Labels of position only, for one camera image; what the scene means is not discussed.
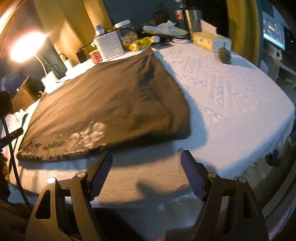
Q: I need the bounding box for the dark brown t-shirt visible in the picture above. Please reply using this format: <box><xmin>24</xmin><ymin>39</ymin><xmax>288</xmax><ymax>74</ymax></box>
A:
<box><xmin>16</xmin><ymin>49</ymin><xmax>190</xmax><ymax>162</ymax></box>

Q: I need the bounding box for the brown cardboard box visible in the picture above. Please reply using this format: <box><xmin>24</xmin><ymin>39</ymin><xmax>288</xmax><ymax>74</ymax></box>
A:
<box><xmin>11</xmin><ymin>81</ymin><xmax>45</xmax><ymax>113</ymax></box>

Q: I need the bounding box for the white desk lamp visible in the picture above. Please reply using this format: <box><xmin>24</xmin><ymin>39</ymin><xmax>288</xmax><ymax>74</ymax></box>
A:
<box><xmin>9</xmin><ymin>32</ymin><xmax>58</xmax><ymax>88</ymax></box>

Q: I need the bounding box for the white power strip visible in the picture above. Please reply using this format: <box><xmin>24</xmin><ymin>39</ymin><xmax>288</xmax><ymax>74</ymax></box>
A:
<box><xmin>56</xmin><ymin>59</ymin><xmax>95</xmax><ymax>83</ymax></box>

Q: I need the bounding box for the white usb charger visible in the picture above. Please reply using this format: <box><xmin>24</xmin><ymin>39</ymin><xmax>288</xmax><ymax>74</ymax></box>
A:
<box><xmin>64</xmin><ymin>59</ymin><xmax>73</xmax><ymax>70</ymax></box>

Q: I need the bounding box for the black power adapter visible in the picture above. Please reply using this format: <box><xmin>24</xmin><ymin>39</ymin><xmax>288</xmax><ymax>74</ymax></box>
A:
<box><xmin>76</xmin><ymin>49</ymin><xmax>88</xmax><ymax>63</ymax></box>

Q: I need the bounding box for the red round tin can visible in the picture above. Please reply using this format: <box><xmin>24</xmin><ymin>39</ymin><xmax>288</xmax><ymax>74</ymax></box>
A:
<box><xmin>89</xmin><ymin>49</ymin><xmax>102</xmax><ymax>64</ymax></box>

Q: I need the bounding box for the white perforated plastic basket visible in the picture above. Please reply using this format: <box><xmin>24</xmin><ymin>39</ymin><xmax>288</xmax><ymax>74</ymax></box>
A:
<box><xmin>94</xmin><ymin>31</ymin><xmax>125</xmax><ymax>61</ymax></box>

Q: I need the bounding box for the blue white spray bottle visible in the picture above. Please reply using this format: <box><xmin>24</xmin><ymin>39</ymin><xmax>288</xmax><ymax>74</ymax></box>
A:
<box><xmin>95</xmin><ymin>25</ymin><xmax>105</xmax><ymax>37</ymax></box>

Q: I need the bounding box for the small dark fuzzy object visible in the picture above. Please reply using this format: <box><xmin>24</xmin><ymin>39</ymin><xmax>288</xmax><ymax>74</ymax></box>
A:
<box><xmin>217</xmin><ymin>43</ymin><xmax>231</xmax><ymax>65</ymax></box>

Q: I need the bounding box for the clear jar white lid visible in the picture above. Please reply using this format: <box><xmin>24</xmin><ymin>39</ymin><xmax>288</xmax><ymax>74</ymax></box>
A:
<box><xmin>114</xmin><ymin>20</ymin><xmax>138</xmax><ymax>50</ymax></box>

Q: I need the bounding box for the white mug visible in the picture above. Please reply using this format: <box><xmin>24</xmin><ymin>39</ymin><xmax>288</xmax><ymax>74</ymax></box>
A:
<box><xmin>266</xmin><ymin>43</ymin><xmax>282</xmax><ymax>61</ymax></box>

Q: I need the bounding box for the yellow snack bag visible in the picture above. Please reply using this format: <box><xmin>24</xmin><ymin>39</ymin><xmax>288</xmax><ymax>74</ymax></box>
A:
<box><xmin>128</xmin><ymin>37</ymin><xmax>154</xmax><ymax>52</ymax></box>

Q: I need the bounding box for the yellow tissue box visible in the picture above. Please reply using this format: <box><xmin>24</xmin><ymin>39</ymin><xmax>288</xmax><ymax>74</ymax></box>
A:
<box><xmin>193</xmin><ymin>32</ymin><xmax>232</xmax><ymax>53</ymax></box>

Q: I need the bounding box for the black phone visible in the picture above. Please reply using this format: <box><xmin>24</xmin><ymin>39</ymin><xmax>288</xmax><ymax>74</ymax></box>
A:
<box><xmin>151</xmin><ymin>42</ymin><xmax>172</xmax><ymax>50</ymax></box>

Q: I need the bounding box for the computer monitor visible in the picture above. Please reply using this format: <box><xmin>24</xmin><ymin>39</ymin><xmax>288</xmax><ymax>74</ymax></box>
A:
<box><xmin>262</xmin><ymin>11</ymin><xmax>285</xmax><ymax>50</ymax></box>

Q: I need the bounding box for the white crumpled plastic bag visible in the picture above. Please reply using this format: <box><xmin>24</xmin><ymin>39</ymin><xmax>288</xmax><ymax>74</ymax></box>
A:
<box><xmin>142</xmin><ymin>20</ymin><xmax>188</xmax><ymax>37</ymax></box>

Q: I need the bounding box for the plastic water bottle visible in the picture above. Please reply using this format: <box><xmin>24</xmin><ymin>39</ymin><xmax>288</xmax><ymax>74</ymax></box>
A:
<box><xmin>175</xmin><ymin>0</ymin><xmax>187</xmax><ymax>30</ymax></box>

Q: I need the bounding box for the stainless steel tumbler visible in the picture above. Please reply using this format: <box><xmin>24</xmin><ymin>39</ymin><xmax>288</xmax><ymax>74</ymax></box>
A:
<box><xmin>185</xmin><ymin>8</ymin><xmax>202</xmax><ymax>40</ymax></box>

